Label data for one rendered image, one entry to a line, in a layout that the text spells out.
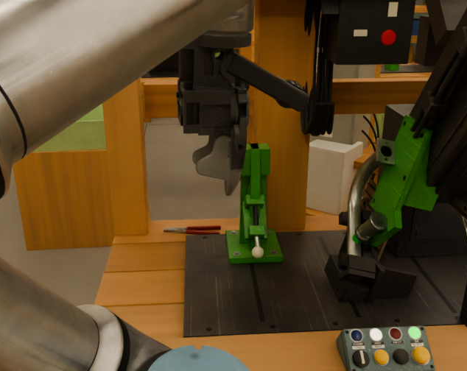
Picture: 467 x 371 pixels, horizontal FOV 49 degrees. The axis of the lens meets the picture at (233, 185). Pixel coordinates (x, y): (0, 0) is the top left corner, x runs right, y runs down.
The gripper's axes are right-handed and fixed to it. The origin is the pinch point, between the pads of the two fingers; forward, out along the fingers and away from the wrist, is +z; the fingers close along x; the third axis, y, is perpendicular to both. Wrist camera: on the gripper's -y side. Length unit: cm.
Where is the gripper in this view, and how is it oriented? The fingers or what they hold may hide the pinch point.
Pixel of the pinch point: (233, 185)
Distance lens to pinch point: 70.3
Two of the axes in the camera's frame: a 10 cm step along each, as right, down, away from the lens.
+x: 1.9, 3.9, -9.0
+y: -9.8, 0.4, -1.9
